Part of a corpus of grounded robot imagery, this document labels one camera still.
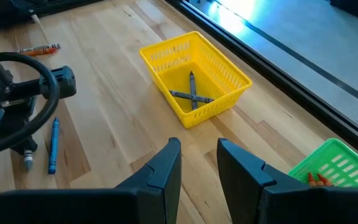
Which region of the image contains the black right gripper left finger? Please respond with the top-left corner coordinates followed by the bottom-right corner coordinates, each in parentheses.
top-left (0, 137), bottom-right (182, 224)

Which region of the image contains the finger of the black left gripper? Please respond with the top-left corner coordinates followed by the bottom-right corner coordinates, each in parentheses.
top-left (9, 135), bottom-right (39, 156)

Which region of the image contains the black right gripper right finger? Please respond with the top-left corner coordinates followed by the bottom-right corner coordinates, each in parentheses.
top-left (216, 138), bottom-right (358, 224)

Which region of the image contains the grey crayon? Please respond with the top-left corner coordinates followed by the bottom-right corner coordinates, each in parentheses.
top-left (189, 70), bottom-right (198, 111)
top-left (168, 90), bottom-right (214, 104)
top-left (22, 149), bottom-right (34, 172)

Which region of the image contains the blue crayon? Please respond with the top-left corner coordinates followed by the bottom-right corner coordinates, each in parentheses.
top-left (47, 117), bottom-right (60, 175)

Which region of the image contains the green plastic basket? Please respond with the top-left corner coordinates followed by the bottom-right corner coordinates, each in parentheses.
top-left (288, 138), bottom-right (358, 188)

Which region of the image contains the yellow plastic basket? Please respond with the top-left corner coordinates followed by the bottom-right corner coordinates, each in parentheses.
top-left (139, 30), bottom-right (253, 129)

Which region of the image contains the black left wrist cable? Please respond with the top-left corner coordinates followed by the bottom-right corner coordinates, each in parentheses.
top-left (0, 52), bottom-right (61, 157)

